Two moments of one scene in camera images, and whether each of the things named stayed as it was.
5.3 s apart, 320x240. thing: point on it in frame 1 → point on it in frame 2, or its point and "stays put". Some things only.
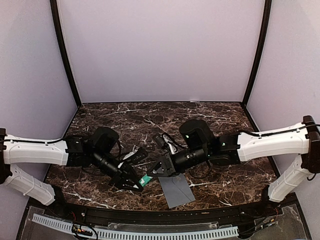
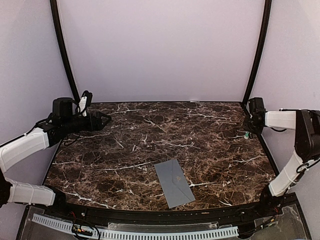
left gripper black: (122, 176) → (98, 126)
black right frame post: (266, 21) stays put
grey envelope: (177, 190) stays put
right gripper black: (167, 167) → (245, 126)
